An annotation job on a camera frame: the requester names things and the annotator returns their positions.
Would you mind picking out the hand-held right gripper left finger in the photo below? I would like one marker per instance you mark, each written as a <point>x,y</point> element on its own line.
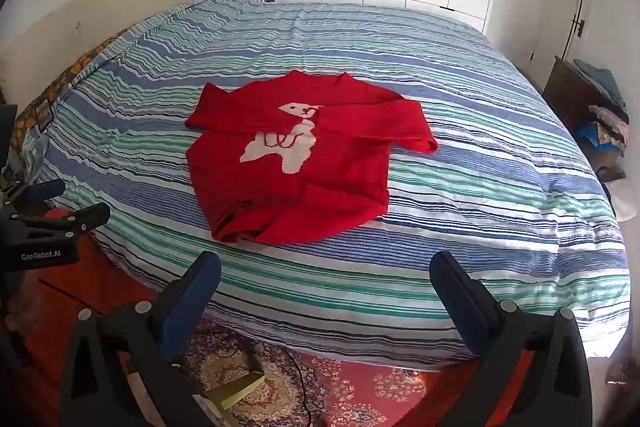
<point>192,302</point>

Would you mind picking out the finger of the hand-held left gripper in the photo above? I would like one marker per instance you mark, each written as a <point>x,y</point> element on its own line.
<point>45,190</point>
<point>75,218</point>

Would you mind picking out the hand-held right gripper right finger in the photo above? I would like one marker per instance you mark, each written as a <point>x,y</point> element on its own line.
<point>460,302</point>

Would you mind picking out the red sweater with white animal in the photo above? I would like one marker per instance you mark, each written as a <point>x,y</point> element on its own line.
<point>340,167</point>

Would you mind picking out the pile of clothes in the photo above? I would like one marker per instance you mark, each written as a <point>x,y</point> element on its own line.
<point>605,127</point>

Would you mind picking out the striped blue green bedspread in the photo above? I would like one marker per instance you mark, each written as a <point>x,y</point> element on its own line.
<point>450,232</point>

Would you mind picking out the yellow-green box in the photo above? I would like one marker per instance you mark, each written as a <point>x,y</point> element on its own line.
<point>235,389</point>

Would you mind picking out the floral patterned bed sheet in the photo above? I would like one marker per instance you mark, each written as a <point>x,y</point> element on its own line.
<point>75,72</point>

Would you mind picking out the red patterned rug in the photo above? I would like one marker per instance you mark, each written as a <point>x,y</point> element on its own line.
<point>360,387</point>

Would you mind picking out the dark wooden dresser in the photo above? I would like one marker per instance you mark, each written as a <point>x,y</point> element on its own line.
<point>565,92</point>

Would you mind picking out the white door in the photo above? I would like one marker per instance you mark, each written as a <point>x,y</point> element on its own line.
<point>550,22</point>

